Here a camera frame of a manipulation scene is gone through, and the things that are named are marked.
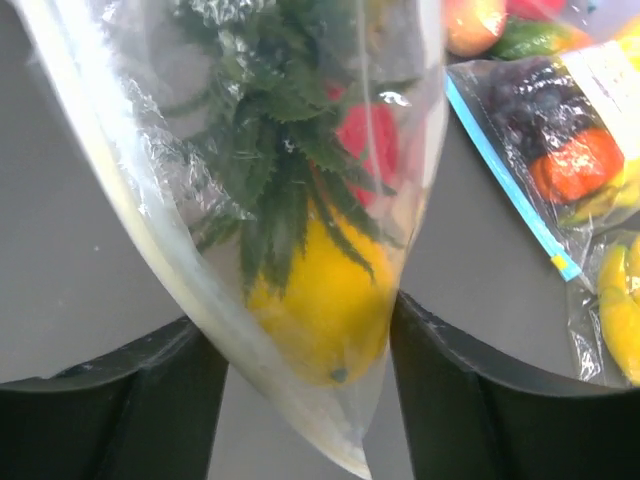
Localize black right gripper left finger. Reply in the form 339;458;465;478
1;317;228;480

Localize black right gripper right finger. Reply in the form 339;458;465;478
391;292;639;479

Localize polka dot zip bag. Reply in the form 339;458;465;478
15;1;446;479

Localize red pepper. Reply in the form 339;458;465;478
322;103;399;208

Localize orange pineapple with green leaves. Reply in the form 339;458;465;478
163;1;418;295

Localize yellow lemon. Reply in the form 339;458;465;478
246;203;397;387

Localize red slider zip bag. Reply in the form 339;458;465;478
567;230;639;388

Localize blue zip bag with grapes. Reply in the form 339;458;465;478
446;37;639;285

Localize zip bag with apple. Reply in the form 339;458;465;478
442;0;597;60

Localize yellow banana bunch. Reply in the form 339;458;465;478
597;234;639;386

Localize small orange pumpkin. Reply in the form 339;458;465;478
529;128;625;204

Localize dark purple grapes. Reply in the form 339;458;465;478
486;56;601;165

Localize green red mango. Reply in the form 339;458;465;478
486;16;592;60

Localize pink peach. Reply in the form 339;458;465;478
444;0;507;57

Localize red apple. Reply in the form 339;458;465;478
506;0;568;20

